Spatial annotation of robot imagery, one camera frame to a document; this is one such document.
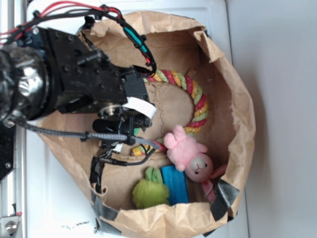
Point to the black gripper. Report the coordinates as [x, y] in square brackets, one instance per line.
[78, 80]

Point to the green rectangular block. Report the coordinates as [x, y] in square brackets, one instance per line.
[136, 130]

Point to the blue rectangular block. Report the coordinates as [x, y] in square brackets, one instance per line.
[176, 183]

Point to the pink plush sheep toy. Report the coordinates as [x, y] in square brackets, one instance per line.
[190, 156]

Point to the green fuzzy plush toy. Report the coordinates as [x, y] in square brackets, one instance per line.
[150, 191]

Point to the brown paper bag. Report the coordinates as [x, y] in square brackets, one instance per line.
[179, 44]

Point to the multicolour twisted rope toy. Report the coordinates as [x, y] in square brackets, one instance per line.
[193, 89]

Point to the black metal bracket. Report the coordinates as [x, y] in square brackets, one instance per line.
[7, 147]

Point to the aluminium frame rail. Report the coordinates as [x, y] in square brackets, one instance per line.
[13, 221]

